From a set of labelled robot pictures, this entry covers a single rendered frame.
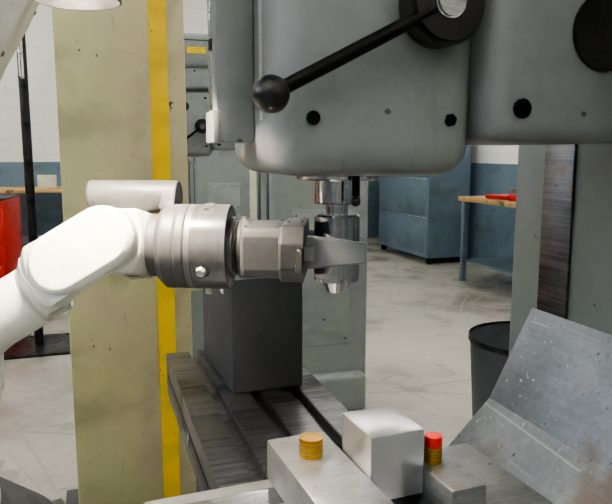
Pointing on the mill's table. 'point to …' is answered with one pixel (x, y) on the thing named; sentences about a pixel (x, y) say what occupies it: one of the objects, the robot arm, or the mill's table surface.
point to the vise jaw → (318, 475)
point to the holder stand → (255, 333)
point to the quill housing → (356, 95)
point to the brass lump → (310, 446)
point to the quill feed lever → (436, 27)
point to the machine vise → (433, 488)
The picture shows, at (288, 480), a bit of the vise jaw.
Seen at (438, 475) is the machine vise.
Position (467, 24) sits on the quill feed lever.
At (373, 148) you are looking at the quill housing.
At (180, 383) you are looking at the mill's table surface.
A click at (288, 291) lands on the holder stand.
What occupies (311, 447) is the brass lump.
